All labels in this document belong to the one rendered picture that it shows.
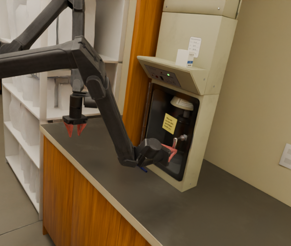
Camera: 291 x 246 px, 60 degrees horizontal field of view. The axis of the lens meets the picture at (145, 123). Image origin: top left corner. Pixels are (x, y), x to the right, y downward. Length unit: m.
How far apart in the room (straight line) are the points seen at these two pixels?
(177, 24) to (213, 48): 0.22
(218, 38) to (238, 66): 0.46
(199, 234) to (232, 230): 0.14
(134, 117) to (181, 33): 0.49
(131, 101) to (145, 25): 0.37
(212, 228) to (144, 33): 0.89
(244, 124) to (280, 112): 0.20
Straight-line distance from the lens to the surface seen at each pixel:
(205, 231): 1.07
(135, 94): 1.29
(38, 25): 1.31
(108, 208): 1.25
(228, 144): 1.53
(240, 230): 1.15
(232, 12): 1.11
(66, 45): 0.71
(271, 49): 1.41
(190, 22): 1.13
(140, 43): 1.25
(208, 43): 1.06
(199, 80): 1.01
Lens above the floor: 1.61
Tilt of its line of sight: 20 degrees down
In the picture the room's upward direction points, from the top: 9 degrees clockwise
